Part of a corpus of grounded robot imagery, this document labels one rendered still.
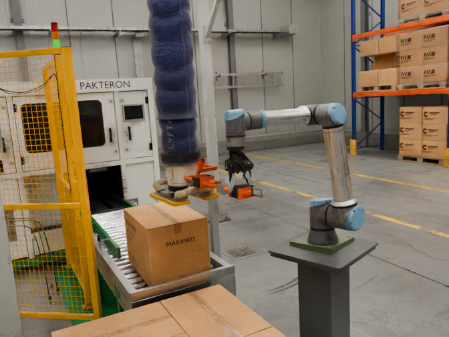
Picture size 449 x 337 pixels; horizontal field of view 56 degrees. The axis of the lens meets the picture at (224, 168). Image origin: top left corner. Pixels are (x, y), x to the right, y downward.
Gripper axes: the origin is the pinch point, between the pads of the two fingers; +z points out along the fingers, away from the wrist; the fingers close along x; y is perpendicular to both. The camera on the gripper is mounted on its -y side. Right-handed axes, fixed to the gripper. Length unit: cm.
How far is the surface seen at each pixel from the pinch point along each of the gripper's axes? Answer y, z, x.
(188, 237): 72, 43, -6
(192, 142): 49, -19, -2
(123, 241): 180, 73, 2
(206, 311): 33, 73, 6
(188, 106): 48, -39, -1
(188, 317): 33, 73, 16
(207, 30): 327, -127, -178
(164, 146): 57, -18, 12
